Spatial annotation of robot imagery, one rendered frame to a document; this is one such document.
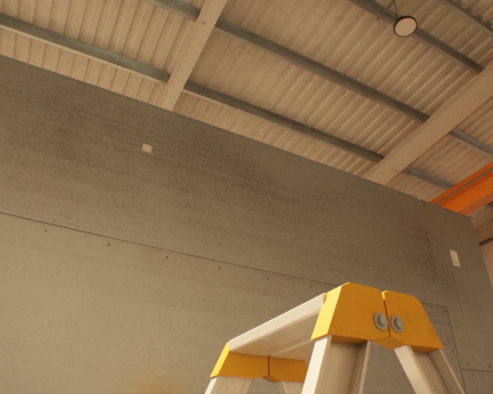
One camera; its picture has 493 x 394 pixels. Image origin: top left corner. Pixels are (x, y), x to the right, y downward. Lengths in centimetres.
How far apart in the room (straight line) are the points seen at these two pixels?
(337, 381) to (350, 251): 112
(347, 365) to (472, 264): 172
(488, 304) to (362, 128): 731
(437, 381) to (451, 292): 135
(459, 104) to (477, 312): 704
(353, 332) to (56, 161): 100
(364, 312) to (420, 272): 133
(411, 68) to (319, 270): 718
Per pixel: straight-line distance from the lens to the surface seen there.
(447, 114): 899
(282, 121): 853
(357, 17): 752
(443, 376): 68
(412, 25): 672
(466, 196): 960
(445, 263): 206
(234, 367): 80
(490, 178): 940
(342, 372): 55
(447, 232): 220
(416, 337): 63
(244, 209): 143
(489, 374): 203
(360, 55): 796
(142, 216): 127
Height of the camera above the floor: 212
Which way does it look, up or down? 33 degrees up
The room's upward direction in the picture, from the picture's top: straight up
